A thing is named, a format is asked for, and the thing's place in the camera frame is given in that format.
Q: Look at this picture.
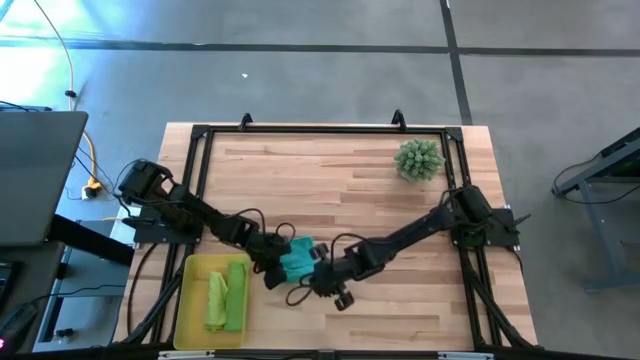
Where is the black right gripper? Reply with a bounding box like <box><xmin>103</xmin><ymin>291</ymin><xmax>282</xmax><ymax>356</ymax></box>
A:
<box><xmin>308</xmin><ymin>241</ymin><xmax>359</xmax><ymax>312</ymax></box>

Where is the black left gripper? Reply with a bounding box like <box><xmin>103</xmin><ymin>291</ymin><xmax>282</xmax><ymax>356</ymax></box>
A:
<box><xmin>248</xmin><ymin>231</ymin><xmax>294</xmax><ymax>291</ymax></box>

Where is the teal microfiber towel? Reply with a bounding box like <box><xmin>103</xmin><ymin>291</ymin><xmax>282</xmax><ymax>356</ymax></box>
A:
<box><xmin>278</xmin><ymin>235</ymin><xmax>317</xmax><ymax>285</ymax></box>

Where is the green microfiber towel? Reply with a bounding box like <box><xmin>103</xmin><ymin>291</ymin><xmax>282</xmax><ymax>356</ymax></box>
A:
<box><xmin>203</xmin><ymin>270</ymin><xmax>230</xmax><ymax>333</ymax></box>
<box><xmin>223</xmin><ymin>259</ymin><xmax>249</xmax><ymax>335</ymax></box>

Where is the yellow translucent plastic basket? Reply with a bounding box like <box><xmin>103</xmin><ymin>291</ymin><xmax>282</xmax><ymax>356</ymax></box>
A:
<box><xmin>172</xmin><ymin>252</ymin><xmax>253</xmax><ymax>351</ymax></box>

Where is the artificial green potted plant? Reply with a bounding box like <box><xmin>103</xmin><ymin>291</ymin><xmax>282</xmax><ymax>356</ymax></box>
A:
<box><xmin>393</xmin><ymin>138</ymin><xmax>446</xmax><ymax>182</ymax></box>

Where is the white box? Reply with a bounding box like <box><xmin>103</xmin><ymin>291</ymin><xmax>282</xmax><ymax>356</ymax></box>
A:
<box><xmin>109</xmin><ymin>205</ymin><xmax>136</xmax><ymax>246</ymax></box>

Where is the grey desk top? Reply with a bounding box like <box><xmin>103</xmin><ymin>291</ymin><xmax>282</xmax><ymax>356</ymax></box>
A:
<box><xmin>0</xmin><ymin>110</ymin><xmax>90</xmax><ymax>250</ymax></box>

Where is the grey metal cart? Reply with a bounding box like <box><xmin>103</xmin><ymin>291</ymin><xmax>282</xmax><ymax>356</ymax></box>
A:
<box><xmin>551</xmin><ymin>127</ymin><xmax>640</xmax><ymax>296</ymax></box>

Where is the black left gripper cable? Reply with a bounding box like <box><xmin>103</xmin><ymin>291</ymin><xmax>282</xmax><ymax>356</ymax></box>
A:
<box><xmin>232</xmin><ymin>207</ymin><xmax>297</xmax><ymax>244</ymax></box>

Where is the silver frame bracket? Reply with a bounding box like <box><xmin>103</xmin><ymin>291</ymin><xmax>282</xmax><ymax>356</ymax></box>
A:
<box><xmin>158</xmin><ymin>349</ymin><xmax>216</xmax><ymax>360</ymax></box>
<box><xmin>437</xmin><ymin>351</ymin><xmax>495</xmax><ymax>360</ymax></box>

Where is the black metal table frame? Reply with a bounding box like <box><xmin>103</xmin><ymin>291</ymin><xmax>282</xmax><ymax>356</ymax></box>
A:
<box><xmin>112</xmin><ymin>122</ymin><xmax>539</xmax><ymax>351</ymax></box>

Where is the thin black floor cable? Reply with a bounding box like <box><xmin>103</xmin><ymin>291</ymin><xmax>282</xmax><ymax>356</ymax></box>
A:
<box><xmin>74</xmin><ymin>147</ymin><xmax>121</xmax><ymax>201</ymax></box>

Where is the yellow cable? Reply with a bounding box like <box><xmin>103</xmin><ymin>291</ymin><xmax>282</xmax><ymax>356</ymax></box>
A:
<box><xmin>32</xmin><ymin>0</ymin><xmax>104</xmax><ymax>194</ymax></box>

